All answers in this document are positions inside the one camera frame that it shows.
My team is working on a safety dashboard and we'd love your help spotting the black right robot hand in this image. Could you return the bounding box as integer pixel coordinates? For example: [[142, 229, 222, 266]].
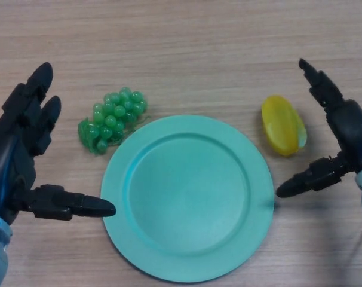
[[275, 58, 362, 199]]

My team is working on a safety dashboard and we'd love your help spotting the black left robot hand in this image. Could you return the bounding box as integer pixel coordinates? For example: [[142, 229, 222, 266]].
[[0, 62, 116, 227]]

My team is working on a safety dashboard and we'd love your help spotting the yellow starfruit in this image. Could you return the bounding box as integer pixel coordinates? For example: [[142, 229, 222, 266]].
[[261, 94, 306, 158]]

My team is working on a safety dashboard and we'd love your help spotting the green round plate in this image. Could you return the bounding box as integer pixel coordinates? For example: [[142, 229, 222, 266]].
[[100, 115, 274, 274]]

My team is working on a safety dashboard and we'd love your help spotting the green grape bunch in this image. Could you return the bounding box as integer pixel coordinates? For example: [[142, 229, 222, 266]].
[[78, 86, 152, 155]]

